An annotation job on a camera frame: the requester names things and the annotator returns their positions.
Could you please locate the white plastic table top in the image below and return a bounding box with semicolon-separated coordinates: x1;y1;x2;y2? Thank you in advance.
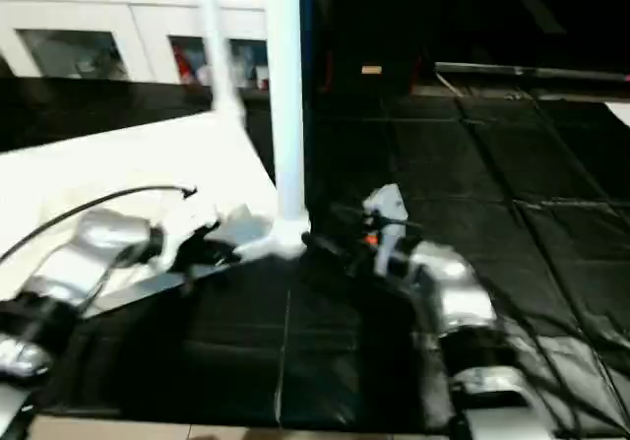
0;111;312;315

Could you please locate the white plastic table leg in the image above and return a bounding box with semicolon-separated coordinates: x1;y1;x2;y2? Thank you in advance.
260;0;312;256
195;0;244;118

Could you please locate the black work mat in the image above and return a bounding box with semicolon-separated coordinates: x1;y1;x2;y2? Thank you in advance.
0;76;630;433

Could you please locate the red bottle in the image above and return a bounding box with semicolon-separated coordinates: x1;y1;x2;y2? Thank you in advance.
171;44;189;83

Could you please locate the white glass-door cabinet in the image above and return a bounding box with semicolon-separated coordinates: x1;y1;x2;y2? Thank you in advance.
0;0;273;93

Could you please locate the black metal rail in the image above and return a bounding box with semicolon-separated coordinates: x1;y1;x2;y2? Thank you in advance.
433;61;630;93

